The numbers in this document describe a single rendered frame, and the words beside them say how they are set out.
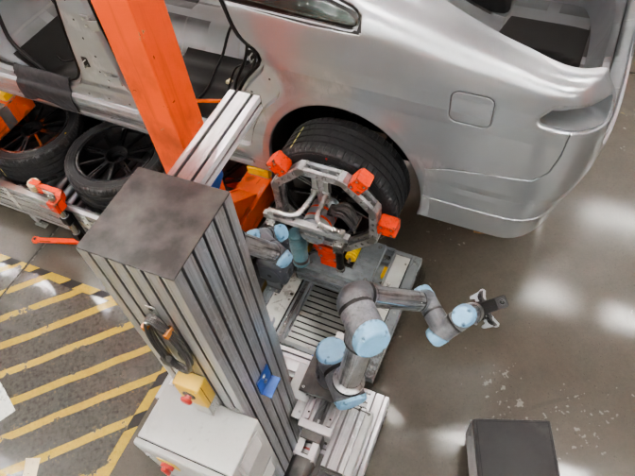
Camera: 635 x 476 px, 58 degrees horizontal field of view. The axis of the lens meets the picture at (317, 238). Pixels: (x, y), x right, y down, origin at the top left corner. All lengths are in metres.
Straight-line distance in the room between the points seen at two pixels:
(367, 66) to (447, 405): 1.79
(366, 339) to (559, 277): 2.14
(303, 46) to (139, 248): 1.38
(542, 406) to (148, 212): 2.46
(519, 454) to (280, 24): 2.08
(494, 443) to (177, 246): 1.94
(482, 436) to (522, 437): 0.17
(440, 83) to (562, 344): 1.77
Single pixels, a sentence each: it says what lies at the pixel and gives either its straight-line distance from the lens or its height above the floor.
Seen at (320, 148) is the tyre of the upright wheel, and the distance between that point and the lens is 2.55.
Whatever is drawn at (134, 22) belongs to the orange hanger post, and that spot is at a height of 1.97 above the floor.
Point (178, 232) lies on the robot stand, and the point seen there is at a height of 2.03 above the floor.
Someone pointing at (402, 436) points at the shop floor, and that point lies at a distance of 3.11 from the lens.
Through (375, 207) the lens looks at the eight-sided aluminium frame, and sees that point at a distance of 2.57.
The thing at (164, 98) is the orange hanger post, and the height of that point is 1.66.
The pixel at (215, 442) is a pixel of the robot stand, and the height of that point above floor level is 1.23.
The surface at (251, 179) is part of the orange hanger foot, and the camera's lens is 3.15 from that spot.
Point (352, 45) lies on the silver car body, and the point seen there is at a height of 1.64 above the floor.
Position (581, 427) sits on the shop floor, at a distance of 3.30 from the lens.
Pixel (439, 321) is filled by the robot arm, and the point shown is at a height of 1.18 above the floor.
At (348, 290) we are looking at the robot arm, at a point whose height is 1.45.
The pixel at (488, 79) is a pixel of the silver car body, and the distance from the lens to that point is 2.21.
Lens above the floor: 2.97
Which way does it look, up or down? 54 degrees down
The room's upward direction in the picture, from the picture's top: 8 degrees counter-clockwise
